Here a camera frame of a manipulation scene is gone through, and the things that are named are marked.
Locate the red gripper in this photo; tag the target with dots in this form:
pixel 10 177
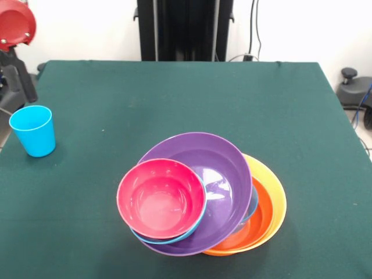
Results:
pixel 14 23

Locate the pink bowl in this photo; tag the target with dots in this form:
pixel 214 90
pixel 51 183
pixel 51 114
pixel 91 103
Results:
pixel 160 200

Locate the purple bowl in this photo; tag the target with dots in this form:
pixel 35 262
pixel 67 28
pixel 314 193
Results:
pixel 226 180

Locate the small light blue bowl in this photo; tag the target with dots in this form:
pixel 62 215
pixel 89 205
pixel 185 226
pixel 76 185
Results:
pixel 197 225

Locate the large blue bowl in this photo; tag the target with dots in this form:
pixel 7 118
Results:
pixel 253 206

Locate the red-orange bowl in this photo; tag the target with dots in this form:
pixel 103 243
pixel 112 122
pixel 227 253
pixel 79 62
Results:
pixel 258 218

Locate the black office chair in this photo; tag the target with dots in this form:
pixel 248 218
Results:
pixel 6 99
pixel 351 93

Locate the blue cup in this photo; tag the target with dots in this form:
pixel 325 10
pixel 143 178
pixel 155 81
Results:
pixel 35 133

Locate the large orange bowl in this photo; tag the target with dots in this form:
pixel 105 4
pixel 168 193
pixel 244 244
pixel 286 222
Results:
pixel 276 192

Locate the dark green tablecloth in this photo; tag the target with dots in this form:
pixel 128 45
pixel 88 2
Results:
pixel 308 116

